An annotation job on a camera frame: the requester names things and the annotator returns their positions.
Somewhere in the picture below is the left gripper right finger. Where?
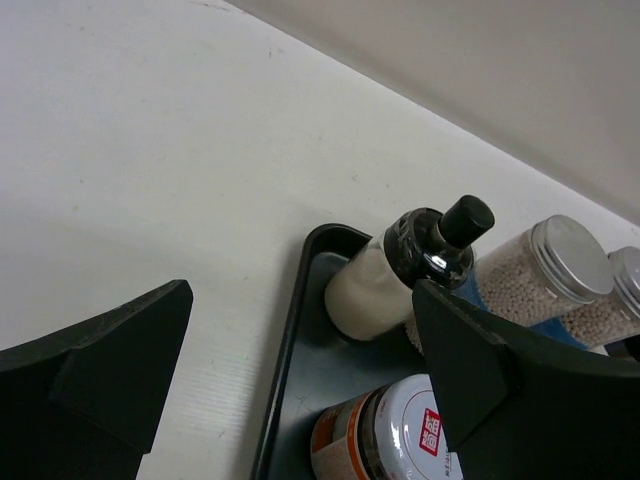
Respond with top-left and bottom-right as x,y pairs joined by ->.
412,280 -> 639,479

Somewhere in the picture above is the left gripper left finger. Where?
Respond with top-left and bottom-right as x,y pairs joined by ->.
1,280 -> 193,479

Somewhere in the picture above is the white lid spice jar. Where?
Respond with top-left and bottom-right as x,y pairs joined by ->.
310,374 -> 463,480

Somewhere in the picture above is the silver lid blue label jar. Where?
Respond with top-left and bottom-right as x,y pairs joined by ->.
453,214 -> 614,327

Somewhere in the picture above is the black cap salt bottle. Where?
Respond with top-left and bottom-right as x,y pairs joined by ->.
324,195 -> 495,341

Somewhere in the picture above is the black plastic tray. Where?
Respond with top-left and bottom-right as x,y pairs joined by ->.
252,224 -> 430,479

